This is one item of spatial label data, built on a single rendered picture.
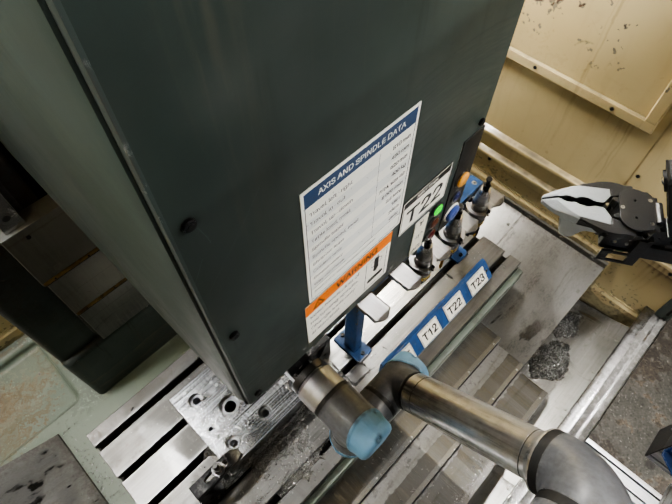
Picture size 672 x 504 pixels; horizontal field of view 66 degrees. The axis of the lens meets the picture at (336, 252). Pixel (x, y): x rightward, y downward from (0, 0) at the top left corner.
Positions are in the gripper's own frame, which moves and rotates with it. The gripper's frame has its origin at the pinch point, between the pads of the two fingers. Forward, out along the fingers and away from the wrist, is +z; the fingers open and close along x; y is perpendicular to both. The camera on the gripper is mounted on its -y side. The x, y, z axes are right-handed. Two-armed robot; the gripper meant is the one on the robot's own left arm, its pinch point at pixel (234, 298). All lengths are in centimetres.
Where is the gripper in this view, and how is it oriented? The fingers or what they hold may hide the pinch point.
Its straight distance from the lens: 95.1
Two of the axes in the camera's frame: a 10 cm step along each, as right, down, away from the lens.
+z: -7.2, -6.0, 3.5
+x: 7.0, -6.1, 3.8
